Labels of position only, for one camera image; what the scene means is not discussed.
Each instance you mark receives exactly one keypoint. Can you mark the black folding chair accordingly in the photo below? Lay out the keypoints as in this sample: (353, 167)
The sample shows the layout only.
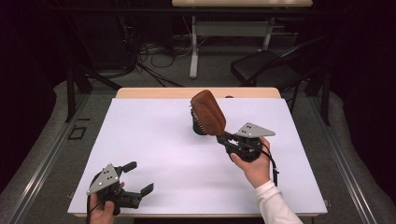
(258, 67)

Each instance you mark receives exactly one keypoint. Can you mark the white paper sheet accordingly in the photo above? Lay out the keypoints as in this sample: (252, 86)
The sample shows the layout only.
(162, 146)

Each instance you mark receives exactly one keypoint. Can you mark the black metal stand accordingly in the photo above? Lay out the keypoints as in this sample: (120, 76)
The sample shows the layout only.
(326, 99)
(71, 93)

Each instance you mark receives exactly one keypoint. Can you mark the black metal crossbar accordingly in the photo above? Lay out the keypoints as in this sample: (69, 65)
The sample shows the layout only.
(155, 11)

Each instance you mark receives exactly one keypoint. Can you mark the metal floor rail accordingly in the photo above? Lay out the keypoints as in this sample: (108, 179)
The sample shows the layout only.
(46, 161)
(342, 161)

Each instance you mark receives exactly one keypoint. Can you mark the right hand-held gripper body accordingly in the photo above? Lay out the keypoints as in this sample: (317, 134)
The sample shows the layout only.
(252, 130)

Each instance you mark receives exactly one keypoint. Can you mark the white-legged desk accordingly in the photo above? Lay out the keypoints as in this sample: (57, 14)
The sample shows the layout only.
(232, 28)

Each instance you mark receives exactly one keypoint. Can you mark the person's right hand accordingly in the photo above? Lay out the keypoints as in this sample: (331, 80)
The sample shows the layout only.
(258, 171)

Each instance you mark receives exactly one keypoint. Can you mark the brown wooden hairbrush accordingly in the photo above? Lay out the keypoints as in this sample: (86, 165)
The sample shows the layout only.
(208, 113)

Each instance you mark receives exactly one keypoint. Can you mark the person's left hand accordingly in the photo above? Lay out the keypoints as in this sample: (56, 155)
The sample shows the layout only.
(101, 213)

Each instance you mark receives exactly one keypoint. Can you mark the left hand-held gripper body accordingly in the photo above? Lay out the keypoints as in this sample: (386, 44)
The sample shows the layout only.
(104, 180)

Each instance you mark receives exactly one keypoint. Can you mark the black mesh pen cup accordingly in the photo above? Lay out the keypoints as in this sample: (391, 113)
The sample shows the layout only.
(196, 127)

